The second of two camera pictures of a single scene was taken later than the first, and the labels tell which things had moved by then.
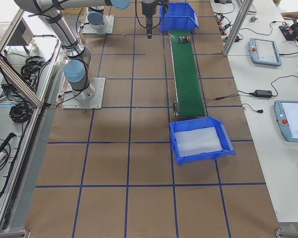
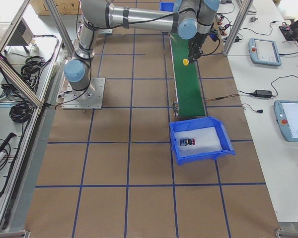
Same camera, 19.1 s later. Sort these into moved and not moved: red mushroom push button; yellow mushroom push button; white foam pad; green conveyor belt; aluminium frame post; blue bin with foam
Moved: red mushroom push button; yellow mushroom push button
Not moved: green conveyor belt; white foam pad; aluminium frame post; blue bin with foam
